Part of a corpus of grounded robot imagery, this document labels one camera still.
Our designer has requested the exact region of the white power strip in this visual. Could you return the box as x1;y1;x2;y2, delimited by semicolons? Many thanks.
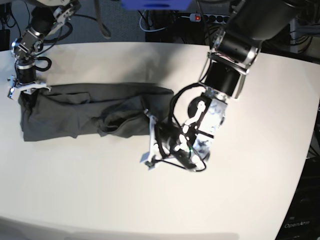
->
187;13;230;24

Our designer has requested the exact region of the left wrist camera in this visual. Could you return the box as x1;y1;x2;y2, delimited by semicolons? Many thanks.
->
139;152;160;171

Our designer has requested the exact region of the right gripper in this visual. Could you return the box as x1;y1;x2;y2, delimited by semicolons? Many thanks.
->
8;65;52;95

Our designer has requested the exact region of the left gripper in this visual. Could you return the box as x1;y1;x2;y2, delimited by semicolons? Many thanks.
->
143;109;180;160

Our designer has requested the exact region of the grey T-shirt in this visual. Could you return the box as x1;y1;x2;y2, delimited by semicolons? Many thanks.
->
18;82;174;142

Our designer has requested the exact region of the white cable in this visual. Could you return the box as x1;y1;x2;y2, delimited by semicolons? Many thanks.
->
139;9;191;33

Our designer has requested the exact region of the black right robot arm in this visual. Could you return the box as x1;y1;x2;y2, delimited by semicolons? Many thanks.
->
8;0;81;101

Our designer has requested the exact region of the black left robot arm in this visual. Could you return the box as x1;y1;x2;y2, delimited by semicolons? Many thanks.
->
141;0;307;172

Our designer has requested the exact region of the blue plastic box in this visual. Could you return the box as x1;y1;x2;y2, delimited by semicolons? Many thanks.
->
121;0;192;11

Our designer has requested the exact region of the black cable on floor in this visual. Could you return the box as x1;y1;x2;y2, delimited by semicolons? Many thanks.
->
0;0;16;50

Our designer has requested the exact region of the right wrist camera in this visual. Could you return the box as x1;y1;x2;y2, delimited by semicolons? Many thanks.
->
7;87;21;101

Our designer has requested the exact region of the black OpenArm base box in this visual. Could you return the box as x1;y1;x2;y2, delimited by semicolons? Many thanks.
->
276;157;320;240

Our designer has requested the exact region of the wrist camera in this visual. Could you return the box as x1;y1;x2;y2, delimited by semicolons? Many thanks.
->
139;152;160;171
7;87;21;101

